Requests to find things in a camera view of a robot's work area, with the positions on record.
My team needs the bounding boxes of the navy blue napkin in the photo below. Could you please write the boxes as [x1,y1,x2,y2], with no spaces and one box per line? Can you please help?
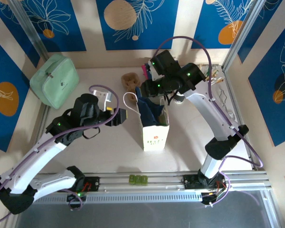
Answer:
[145,62,155,81]
[135,87,166,126]

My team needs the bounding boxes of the white floral paper bag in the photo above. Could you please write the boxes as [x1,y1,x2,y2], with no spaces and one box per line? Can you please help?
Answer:
[123,86,171,152]

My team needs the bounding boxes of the black white paper cup stack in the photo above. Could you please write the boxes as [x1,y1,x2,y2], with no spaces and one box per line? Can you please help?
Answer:
[174,93,185,105]

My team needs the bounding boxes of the brown pulp cup carrier stack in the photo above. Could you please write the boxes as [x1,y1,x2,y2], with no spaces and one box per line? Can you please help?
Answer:
[121,73,141,92]

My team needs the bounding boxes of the mint green zip pouch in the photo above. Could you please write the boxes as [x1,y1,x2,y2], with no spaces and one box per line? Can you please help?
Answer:
[29,54,80,110]

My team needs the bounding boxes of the metal tongs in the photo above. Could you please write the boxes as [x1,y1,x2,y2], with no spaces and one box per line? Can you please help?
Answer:
[216,86,237,121]

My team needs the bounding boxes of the small circuit board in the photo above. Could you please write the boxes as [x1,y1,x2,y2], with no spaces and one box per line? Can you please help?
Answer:
[200,190,228,207]
[66,191,87,209]

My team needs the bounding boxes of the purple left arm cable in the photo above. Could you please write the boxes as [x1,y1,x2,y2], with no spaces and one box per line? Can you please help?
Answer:
[0,85,121,224]

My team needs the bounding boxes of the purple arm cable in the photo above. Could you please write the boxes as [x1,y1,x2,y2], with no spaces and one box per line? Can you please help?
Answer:
[154,36,264,208]
[0,85,121,224]

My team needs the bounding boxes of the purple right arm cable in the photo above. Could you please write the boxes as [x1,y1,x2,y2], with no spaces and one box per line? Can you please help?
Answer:
[154,36,264,208]

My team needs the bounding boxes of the aluminium side rail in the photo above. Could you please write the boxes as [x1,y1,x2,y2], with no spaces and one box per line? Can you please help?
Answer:
[224,68,256,171]

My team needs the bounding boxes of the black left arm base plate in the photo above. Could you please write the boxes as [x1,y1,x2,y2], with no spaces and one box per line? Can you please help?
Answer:
[82,176,101,193]

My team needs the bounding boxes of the aluminium frame post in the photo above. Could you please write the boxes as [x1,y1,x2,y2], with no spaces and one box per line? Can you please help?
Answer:
[222,0,264,72]
[8,0,49,61]

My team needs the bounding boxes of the long aluminium base rail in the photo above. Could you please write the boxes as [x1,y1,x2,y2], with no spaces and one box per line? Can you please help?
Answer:
[11,170,273,193]

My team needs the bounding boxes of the grey slotted cable duct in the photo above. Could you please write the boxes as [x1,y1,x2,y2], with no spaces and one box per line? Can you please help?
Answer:
[34,191,203,205]

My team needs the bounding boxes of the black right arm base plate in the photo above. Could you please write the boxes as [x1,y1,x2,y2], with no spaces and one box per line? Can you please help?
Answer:
[182,174,228,190]

